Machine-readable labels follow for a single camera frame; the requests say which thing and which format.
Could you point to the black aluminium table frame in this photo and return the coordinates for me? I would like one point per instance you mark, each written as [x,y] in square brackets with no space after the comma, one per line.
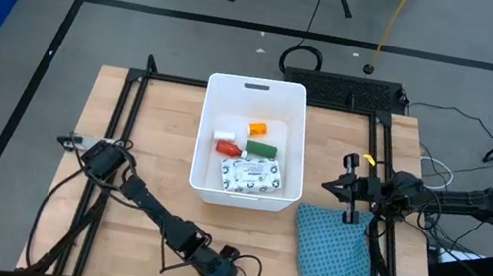
[171,78]

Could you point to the yellow tag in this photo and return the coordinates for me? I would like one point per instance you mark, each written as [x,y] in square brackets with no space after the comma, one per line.
[369,159]

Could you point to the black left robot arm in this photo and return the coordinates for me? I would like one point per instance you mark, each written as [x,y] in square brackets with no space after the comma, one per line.
[151,199]

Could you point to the red bottle white cap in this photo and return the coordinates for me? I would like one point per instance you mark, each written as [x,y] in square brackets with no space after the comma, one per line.
[228,148]

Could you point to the teal patterned cloth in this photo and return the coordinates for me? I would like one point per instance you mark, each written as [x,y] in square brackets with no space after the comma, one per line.
[332,257]

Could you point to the white printed gauze package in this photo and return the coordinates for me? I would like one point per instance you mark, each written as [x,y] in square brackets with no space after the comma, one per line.
[250,175]

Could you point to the orange pill bottle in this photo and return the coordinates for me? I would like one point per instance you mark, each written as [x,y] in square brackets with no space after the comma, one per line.
[258,129]

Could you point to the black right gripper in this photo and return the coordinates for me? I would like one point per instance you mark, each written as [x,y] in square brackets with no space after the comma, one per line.
[365,190]

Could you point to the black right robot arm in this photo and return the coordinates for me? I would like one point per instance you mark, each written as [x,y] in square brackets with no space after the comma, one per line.
[467,201]

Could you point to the black perforated box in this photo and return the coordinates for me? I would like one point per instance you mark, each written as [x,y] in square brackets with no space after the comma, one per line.
[342,90]

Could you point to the green bandage roll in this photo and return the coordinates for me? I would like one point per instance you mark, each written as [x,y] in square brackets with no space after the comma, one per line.
[261,150]

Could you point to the white perforated plastic basket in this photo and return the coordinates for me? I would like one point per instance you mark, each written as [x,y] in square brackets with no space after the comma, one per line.
[222,104]

